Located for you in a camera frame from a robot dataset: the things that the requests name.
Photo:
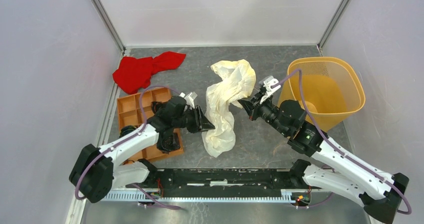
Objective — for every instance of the black rolled bag upper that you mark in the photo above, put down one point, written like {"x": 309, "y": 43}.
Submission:
{"x": 159, "y": 108}

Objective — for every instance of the red cloth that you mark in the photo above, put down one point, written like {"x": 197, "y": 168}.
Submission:
{"x": 135, "y": 73}

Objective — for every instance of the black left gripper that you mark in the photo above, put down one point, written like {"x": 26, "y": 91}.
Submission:
{"x": 201, "y": 123}

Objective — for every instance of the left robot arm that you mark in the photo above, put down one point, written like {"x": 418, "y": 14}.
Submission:
{"x": 98, "y": 170}

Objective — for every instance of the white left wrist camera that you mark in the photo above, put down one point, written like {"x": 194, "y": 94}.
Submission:
{"x": 189, "y": 98}

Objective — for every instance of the yellow mesh trash bin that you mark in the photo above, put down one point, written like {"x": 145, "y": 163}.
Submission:
{"x": 330, "y": 86}

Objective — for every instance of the black rolled bag lower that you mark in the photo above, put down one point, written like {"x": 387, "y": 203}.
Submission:
{"x": 168, "y": 142}

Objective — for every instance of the orange compartment tray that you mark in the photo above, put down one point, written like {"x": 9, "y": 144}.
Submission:
{"x": 129, "y": 113}

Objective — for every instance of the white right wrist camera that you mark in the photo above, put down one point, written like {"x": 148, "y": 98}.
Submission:
{"x": 268, "y": 86}

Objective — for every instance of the cream plastic trash bag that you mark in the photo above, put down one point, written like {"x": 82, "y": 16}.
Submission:
{"x": 238, "y": 80}

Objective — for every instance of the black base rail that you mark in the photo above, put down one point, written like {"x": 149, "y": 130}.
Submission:
{"x": 222, "y": 182}

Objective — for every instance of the white slotted cable duct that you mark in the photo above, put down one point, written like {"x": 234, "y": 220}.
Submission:
{"x": 138, "y": 196}

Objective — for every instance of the dark blue-yellow rolled bag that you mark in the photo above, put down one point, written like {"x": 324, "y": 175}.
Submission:
{"x": 127, "y": 130}

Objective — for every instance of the black rolled bag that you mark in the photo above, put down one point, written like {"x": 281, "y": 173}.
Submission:
{"x": 159, "y": 108}
{"x": 168, "y": 142}

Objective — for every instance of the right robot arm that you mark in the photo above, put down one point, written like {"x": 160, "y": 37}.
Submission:
{"x": 379, "y": 193}

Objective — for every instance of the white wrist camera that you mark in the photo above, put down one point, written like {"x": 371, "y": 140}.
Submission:
{"x": 189, "y": 98}
{"x": 268, "y": 86}

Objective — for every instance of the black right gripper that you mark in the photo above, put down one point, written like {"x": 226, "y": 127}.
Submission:
{"x": 249, "y": 107}

